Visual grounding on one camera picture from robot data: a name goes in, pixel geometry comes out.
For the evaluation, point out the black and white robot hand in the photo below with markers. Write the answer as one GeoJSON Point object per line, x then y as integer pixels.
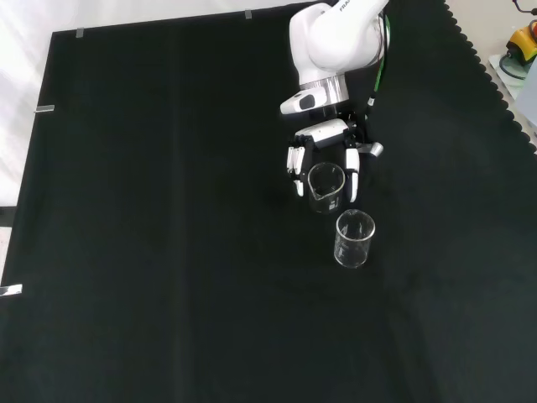
{"type": "Point", "coordinates": [327, 134]}

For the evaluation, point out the small clear glass beaker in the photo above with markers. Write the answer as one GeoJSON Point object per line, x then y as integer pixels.
{"type": "Point", "coordinates": [325, 197]}

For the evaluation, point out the black bench cloth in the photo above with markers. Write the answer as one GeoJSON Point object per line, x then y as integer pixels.
{"type": "Point", "coordinates": [189, 231]}

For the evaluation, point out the pale board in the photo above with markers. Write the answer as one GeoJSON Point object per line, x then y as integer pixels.
{"type": "Point", "coordinates": [501, 86]}

